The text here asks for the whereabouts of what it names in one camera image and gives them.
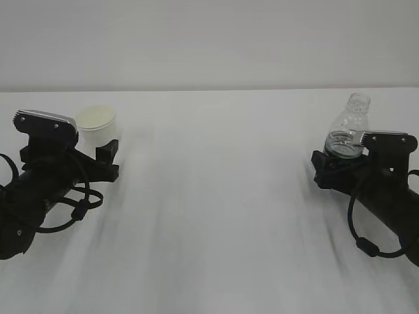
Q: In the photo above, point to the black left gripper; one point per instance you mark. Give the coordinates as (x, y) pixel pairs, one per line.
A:
(52, 167)

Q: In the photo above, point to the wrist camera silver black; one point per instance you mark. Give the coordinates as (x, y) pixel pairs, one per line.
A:
(389, 149)
(45, 125)

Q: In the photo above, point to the white paper cup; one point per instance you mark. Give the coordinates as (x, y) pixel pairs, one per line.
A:
(97, 126)

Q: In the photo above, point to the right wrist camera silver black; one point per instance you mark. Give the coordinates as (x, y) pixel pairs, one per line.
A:
(389, 149)

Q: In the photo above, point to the clear plastic water bottle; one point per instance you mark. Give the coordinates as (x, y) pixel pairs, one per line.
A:
(340, 140)

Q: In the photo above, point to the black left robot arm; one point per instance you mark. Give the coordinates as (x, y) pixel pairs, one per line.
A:
(23, 214)

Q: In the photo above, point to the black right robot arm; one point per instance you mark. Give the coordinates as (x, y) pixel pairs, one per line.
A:
(400, 216)

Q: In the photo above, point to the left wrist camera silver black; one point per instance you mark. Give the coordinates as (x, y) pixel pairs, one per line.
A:
(45, 125)

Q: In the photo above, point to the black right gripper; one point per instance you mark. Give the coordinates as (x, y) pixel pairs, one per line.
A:
(362, 174)

